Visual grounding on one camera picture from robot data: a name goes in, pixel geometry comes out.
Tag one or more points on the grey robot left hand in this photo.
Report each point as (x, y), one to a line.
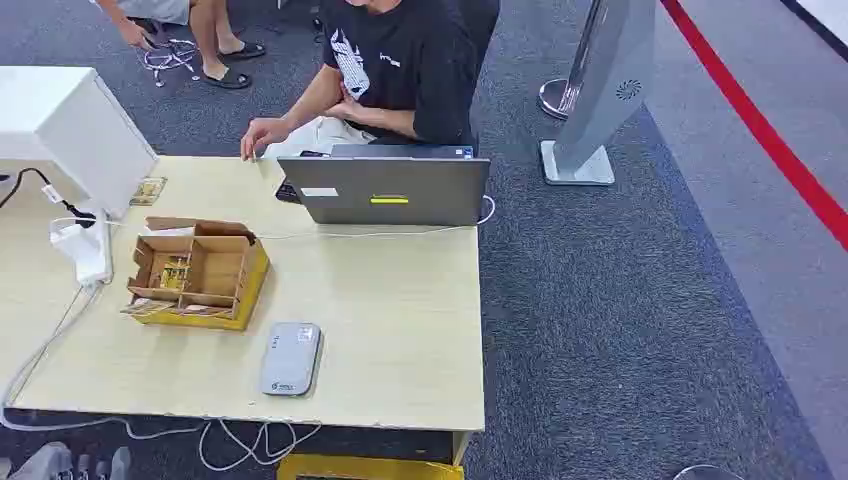
(41, 464)

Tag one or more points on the white power strip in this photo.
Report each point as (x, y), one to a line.
(89, 255)

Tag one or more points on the yellow cards stack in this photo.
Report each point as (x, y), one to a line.
(174, 274)

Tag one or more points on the wooden card box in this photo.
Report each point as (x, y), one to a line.
(212, 272)

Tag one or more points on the grey flat router device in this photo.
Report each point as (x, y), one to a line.
(290, 361)

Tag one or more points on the loose card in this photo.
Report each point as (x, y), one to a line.
(148, 191)

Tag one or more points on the yellow crate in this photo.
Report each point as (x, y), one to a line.
(364, 468)

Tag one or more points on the white box cabinet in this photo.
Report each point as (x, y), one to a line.
(66, 126)

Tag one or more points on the black keyboard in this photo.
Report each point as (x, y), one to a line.
(287, 192)

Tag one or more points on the seated person's right hand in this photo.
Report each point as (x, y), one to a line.
(262, 134)

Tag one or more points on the seated person's hand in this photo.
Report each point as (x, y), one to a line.
(343, 106)
(262, 134)

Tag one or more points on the black sandal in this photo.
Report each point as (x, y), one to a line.
(244, 50)
(228, 80)

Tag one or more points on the grey laptop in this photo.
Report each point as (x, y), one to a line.
(391, 192)

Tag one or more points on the standing person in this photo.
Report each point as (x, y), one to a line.
(205, 26)

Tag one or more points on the seated person's left hand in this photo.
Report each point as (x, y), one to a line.
(343, 106)

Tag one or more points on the dark closed laptop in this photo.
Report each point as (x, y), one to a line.
(397, 151)

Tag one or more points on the seated person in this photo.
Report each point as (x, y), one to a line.
(411, 66)

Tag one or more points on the round stanchion base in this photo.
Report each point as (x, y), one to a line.
(689, 472)

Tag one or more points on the grey kiosk stand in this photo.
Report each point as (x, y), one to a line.
(599, 93)

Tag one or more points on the silver stanchion post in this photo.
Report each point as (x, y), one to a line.
(563, 93)

